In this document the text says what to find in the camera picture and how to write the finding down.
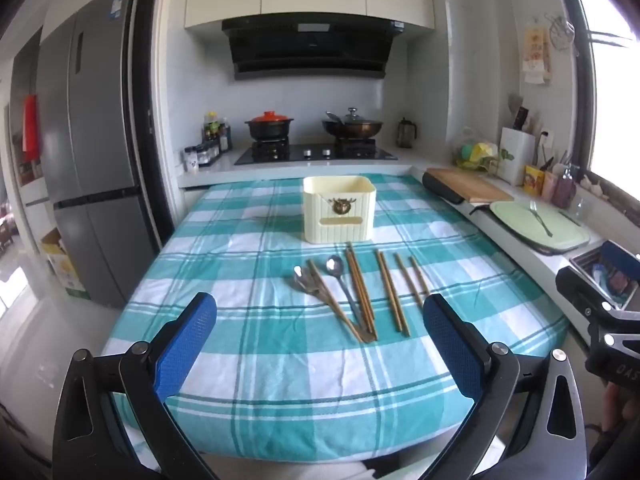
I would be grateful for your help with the yellow box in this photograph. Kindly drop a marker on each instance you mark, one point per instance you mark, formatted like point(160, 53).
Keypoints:
point(534, 179)

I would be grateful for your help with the red cloth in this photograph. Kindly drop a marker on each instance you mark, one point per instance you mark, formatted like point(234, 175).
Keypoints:
point(30, 127)

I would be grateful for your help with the grey refrigerator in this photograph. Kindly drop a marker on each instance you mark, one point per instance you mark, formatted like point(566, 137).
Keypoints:
point(90, 135)

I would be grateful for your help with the wooden chopstick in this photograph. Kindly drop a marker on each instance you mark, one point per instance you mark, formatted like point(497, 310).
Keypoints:
point(335, 301)
point(395, 293)
point(363, 289)
point(421, 275)
point(409, 280)
point(389, 292)

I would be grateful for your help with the yellow green plastic bag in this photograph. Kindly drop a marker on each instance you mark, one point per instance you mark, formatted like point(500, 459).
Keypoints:
point(475, 152)

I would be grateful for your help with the window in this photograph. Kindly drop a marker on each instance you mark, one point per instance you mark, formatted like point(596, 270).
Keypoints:
point(615, 110)

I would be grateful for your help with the metal fork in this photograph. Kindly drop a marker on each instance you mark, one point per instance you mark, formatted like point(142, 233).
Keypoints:
point(540, 220)

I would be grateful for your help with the cream ribbed utensil holder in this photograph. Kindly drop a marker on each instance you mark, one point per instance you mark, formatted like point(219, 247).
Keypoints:
point(340, 205)

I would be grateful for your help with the wooden cutting board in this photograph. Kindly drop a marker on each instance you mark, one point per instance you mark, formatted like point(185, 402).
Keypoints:
point(470, 185)

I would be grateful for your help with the french press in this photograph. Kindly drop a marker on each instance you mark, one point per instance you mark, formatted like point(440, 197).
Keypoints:
point(406, 135)

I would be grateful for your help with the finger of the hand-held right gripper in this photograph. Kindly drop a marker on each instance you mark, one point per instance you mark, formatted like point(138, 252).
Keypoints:
point(620, 255)
point(575, 285)

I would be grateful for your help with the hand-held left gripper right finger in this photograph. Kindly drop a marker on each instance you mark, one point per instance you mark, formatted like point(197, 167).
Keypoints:
point(450, 345)

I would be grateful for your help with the white knife block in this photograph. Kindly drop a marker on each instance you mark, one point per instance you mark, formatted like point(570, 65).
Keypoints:
point(517, 160)

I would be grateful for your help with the green label sauce bottle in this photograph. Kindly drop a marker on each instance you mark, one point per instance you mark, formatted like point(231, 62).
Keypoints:
point(212, 127)

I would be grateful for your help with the row of spice jars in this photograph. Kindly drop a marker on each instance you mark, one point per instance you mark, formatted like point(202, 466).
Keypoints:
point(200, 156)

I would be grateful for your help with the metal ladle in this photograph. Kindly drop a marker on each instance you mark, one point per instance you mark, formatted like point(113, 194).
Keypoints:
point(334, 117)

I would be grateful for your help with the person's right hand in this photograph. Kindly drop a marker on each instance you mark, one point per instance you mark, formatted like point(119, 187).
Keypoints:
point(620, 407)

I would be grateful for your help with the large metal spoon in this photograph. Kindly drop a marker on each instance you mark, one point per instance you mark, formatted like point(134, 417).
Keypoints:
point(334, 264)

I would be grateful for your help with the black gas stove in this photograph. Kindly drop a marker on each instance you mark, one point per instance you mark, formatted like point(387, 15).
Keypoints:
point(310, 152)

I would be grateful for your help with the white wall outlet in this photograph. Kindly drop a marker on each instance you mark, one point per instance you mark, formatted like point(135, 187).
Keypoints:
point(546, 138)

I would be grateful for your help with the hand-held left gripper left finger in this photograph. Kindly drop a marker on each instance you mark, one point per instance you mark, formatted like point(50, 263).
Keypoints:
point(185, 345)

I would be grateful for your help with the hanging wall calendar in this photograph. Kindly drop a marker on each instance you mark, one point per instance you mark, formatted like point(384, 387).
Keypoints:
point(536, 52)

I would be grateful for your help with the wok with glass lid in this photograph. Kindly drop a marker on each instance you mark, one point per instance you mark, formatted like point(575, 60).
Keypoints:
point(355, 127)

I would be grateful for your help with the teal plaid tablecloth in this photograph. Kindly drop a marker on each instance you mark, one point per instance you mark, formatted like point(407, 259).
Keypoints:
point(250, 360)

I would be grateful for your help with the black pot with orange lid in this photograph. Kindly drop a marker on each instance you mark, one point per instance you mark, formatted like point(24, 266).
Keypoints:
point(269, 127)

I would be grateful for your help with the purple soap dispenser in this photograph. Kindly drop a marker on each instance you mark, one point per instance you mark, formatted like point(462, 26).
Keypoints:
point(565, 190)

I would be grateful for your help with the green cutting board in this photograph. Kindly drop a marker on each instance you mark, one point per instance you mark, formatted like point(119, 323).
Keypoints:
point(515, 220)

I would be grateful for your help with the black flat tray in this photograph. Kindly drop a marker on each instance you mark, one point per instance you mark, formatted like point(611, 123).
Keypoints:
point(442, 191)

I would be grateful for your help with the black range hood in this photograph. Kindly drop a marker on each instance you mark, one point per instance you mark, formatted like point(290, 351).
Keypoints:
point(310, 50)

